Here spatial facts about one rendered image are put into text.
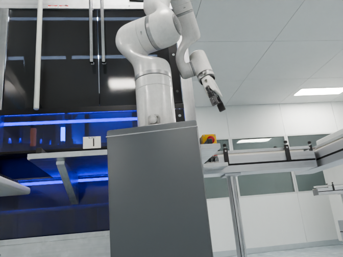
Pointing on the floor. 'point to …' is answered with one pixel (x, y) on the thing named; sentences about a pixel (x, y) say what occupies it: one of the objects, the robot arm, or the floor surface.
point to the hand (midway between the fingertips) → (218, 106)
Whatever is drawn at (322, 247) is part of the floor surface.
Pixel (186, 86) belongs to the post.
